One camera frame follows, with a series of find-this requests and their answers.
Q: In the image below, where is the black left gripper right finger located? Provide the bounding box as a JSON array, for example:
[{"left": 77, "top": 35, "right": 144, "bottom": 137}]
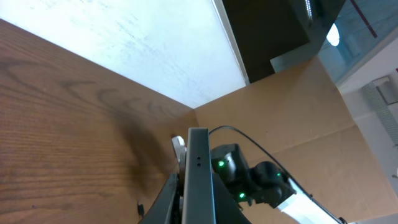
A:
[{"left": 213, "top": 173, "right": 251, "bottom": 224}]

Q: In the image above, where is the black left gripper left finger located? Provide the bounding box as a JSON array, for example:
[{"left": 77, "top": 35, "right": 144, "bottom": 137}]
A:
[{"left": 138, "top": 173, "right": 180, "bottom": 224}]

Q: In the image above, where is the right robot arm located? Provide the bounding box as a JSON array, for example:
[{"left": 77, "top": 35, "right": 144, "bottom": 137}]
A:
[{"left": 210, "top": 144, "right": 346, "bottom": 223}]

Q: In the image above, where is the white USB charger adapter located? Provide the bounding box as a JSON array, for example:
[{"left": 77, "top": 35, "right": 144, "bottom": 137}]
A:
[{"left": 172, "top": 136, "right": 187, "bottom": 162}]

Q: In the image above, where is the brown cardboard side panel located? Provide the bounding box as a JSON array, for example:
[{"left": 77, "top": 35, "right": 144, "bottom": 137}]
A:
[{"left": 170, "top": 55, "right": 398, "bottom": 224}]

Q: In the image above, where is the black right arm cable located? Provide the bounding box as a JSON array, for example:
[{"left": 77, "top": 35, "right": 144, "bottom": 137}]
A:
[{"left": 208, "top": 125, "right": 348, "bottom": 223}]

